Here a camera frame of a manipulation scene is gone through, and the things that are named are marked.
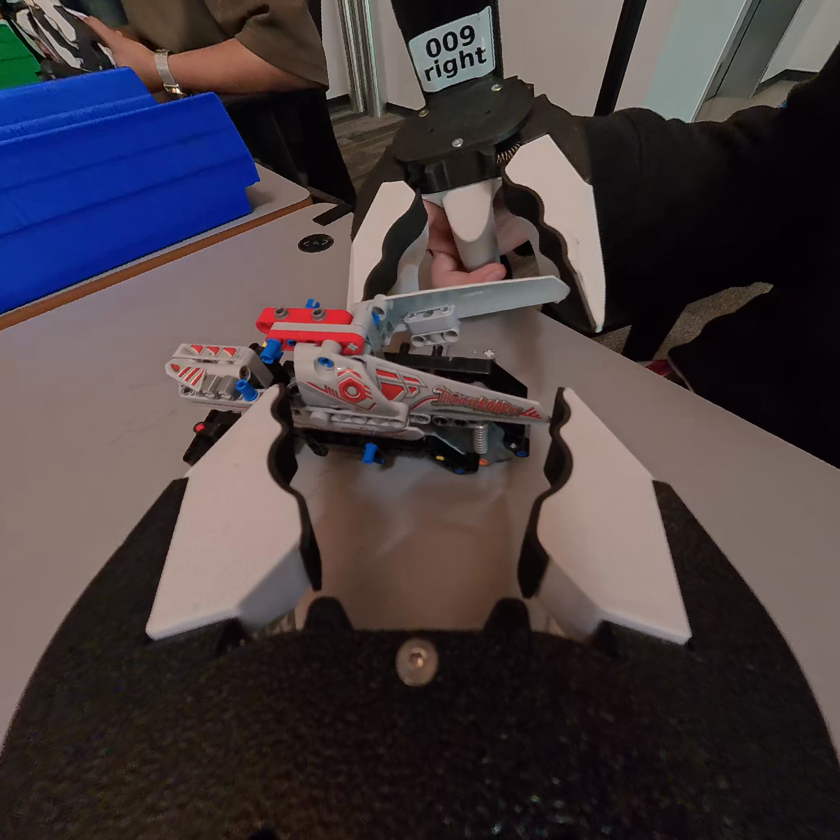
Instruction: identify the black upright pole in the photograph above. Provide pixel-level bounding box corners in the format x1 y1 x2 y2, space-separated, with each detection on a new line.
594 0 648 119

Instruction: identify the red white packet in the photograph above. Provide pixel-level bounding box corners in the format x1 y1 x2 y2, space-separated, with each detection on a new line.
643 357 693 391

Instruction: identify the toy truck chassis model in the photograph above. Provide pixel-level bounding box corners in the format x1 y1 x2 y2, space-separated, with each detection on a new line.
164 298 552 476

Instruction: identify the blue plastic bin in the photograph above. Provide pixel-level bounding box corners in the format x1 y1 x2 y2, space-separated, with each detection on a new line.
0 66 260 316

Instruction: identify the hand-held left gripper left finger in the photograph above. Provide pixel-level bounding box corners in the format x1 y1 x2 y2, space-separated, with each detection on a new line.
146 382 324 643

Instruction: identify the grey red toy body panel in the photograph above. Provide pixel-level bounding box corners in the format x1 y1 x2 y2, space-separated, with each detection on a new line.
351 276 572 349

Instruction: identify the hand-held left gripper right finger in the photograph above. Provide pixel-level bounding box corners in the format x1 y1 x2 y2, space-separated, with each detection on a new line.
517 386 693 645

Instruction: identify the person's right hand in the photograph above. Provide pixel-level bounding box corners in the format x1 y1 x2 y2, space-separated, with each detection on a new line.
422 197 534 287

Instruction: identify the person's black printed sweatshirt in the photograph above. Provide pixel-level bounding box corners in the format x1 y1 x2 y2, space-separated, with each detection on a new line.
669 282 840 468

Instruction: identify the black white patterned object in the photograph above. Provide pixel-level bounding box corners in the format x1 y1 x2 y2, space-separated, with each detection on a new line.
13 0 117 73

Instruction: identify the silver wristwatch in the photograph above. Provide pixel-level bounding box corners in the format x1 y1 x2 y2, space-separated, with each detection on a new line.
154 49 189 99

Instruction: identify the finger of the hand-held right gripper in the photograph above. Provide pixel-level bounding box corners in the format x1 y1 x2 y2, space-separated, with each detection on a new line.
346 178 431 312
502 136 606 334

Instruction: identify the green plastic bin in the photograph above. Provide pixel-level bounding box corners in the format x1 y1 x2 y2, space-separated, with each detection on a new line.
0 20 42 91

